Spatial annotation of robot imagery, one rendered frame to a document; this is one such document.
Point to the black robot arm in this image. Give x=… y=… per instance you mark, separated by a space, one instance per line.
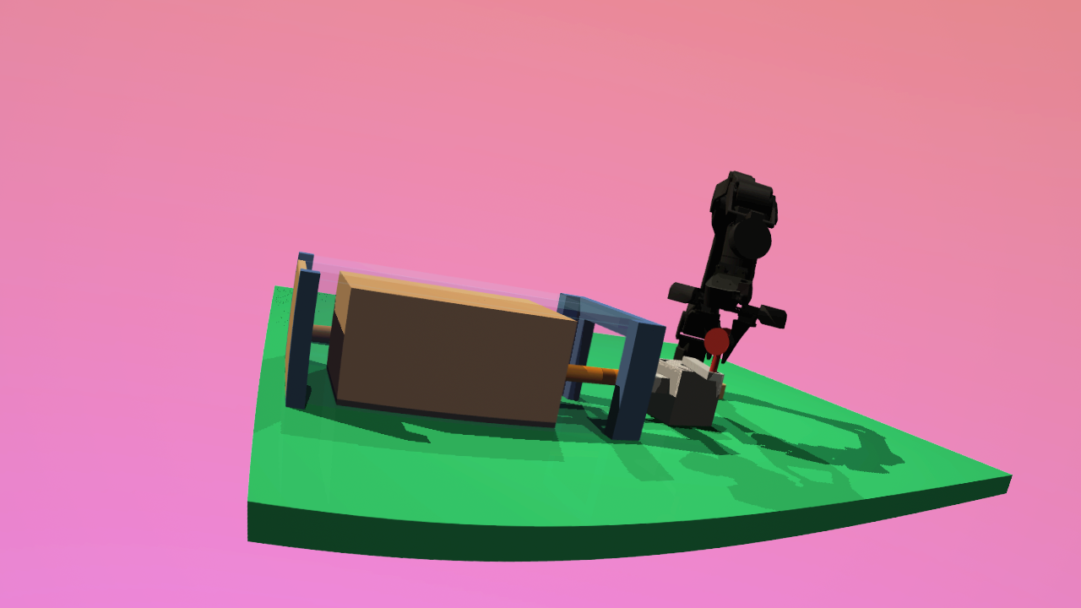
x=742 y=213

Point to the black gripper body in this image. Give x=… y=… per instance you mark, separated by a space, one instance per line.
x=772 y=317

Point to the blue flat bar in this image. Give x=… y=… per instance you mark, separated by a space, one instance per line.
x=649 y=374

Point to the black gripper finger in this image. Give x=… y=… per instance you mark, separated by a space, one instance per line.
x=739 y=328
x=710 y=320

